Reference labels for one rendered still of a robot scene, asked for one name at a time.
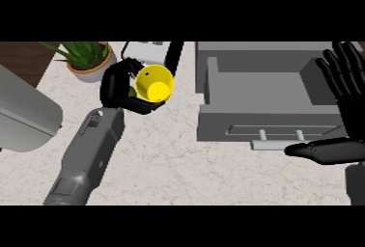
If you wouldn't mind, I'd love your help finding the green potted plant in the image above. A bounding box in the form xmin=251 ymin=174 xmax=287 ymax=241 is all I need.
xmin=38 ymin=41 xmax=118 ymax=84

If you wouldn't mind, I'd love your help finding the grey drawer front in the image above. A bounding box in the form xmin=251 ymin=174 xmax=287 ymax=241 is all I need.
xmin=195 ymin=104 xmax=350 ymax=143

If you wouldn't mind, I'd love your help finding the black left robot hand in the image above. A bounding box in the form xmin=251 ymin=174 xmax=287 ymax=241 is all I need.
xmin=99 ymin=57 xmax=168 ymax=116

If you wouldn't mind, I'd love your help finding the white and black appliance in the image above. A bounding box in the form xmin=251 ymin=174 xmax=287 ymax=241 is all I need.
xmin=124 ymin=41 xmax=185 ymax=77

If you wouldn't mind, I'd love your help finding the grey open drawer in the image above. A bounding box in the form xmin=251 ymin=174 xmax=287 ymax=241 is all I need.
xmin=202 ymin=56 xmax=344 ymax=116

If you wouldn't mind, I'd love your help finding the yellow cup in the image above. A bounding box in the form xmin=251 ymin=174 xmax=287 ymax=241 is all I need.
xmin=133 ymin=64 xmax=176 ymax=103

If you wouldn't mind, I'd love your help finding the black cable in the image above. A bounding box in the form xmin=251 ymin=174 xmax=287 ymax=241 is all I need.
xmin=120 ymin=41 xmax=133 ymax=61

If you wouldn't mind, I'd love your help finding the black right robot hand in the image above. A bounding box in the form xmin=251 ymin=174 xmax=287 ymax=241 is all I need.
xmin=282 ymin=41 xmax=365 ymax=166

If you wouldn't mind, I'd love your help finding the pale drawer handle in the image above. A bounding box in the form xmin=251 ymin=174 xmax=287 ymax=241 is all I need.
xmin=250 ymin=128 xmax=316 ymax=151

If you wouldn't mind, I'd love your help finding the grey cabinet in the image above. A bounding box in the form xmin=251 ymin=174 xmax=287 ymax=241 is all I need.
xmin=193 ymin=41 xmax=365 ymax=95

